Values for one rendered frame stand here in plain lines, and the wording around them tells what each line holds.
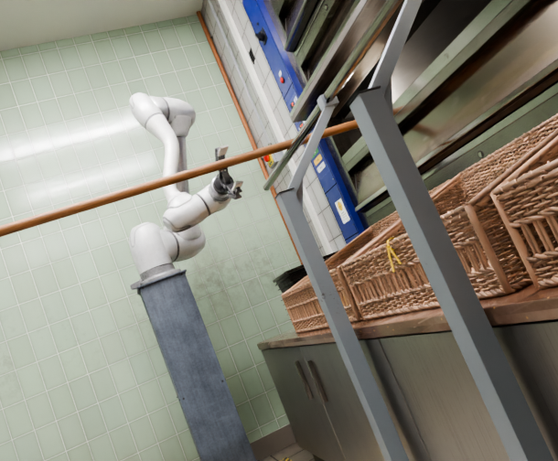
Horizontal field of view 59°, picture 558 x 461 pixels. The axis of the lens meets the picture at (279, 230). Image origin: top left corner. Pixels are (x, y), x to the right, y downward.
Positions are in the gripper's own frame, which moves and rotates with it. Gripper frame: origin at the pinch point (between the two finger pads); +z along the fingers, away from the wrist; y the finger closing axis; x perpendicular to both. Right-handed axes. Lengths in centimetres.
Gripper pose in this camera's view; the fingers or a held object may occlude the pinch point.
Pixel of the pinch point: (230, 165)
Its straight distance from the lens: 169.9
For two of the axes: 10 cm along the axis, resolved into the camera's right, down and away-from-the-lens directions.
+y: 3.8, 9.1, -1.4
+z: 2.5, -2.5, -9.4
